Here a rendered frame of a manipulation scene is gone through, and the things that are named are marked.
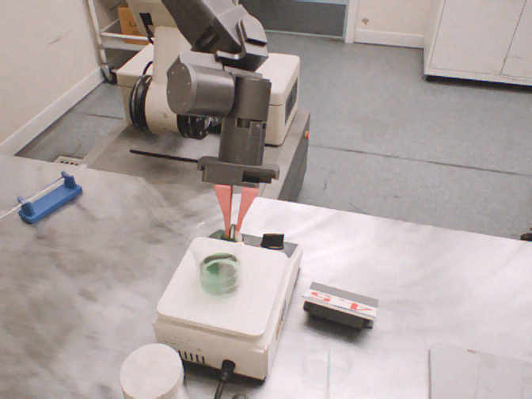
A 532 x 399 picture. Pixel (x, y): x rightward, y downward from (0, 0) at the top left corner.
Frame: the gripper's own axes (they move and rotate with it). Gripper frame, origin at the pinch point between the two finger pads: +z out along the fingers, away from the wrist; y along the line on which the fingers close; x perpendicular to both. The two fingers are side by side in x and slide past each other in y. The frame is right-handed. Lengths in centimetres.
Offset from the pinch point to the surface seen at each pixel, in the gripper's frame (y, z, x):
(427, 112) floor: 90, -27, 194
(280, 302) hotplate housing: 6.7, 4.9, -10.4
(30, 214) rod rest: -31.8, 4.1, 10.7
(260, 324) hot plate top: 4.4, 5.4, -15.4
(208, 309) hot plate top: -1.1, 5.1, -13.7
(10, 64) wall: -114, -23, 158
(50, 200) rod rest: -30.2, 2.2, 13.8
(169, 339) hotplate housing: -5.0, 9.5, -12.8
